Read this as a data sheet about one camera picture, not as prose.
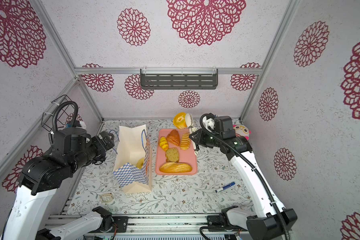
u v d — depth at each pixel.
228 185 0.86
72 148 0.40
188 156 0.98
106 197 0.83
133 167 0.68
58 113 0.38
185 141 1.03
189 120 0.74
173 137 1.03
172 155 0.97
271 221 0.36
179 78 0.95
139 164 0.76
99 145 0.51
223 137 0.52
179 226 0.73
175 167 0.90
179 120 0.79
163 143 1.02
